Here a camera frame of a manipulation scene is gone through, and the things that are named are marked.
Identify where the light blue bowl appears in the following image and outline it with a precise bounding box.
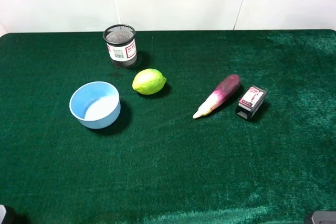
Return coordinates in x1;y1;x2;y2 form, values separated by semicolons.
69;81;121;130

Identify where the black mesh pen holder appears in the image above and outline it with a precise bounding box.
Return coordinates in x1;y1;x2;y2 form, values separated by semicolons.
102;24;138;69

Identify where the purple white eggplant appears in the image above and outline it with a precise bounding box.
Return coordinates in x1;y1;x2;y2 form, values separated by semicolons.
193;74;241;119

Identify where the small black box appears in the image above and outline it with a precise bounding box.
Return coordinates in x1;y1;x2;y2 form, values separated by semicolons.
235;86;267;120

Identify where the yellow green lemon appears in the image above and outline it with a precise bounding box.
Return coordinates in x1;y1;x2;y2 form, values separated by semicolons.
132;68;166;95

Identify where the green velvet table cloth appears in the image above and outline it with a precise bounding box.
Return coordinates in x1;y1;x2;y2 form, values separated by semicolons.
1;30;335;223

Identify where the grey object bottom right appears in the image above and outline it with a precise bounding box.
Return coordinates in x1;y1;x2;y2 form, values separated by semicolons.
304;211;336;224

